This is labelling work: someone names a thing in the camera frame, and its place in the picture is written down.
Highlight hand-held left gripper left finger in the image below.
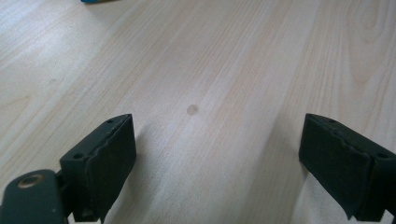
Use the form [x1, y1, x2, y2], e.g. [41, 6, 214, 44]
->
[59, 113, 137, 224]

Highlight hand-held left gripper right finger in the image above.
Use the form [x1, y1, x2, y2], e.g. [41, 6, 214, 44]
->
[298, 113, 396, 223]

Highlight blue book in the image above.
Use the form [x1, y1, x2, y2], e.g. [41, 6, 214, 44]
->
[79, 0, 117, 5]

